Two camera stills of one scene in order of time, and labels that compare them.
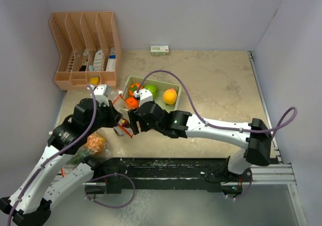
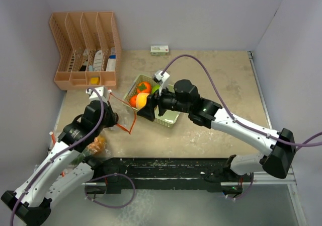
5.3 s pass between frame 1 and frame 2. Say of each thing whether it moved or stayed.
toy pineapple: stayed
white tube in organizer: stayed
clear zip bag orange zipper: stayed
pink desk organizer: stayed
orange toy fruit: moved
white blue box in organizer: stayed
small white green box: stayed
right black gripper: moved
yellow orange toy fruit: moved
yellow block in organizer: stayed
